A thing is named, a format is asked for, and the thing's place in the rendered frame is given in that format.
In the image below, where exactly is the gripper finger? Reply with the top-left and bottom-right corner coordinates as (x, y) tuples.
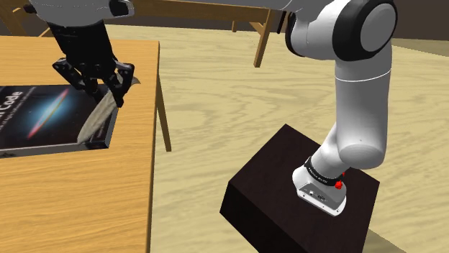
(52, 57), (101, 103)
(102, 60), (136, 108)

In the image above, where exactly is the grey knife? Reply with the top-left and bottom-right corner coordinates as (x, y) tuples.
(76, 76), (142, 145)

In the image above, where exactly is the black book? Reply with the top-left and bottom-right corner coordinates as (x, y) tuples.
(0, 83), (119, 160)

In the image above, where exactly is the wooden table with slanted legs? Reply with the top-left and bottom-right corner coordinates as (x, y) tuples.
(0, 0), (275, 68)

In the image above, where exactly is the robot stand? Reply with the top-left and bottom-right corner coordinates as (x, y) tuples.
(219, 123), (381, 253)

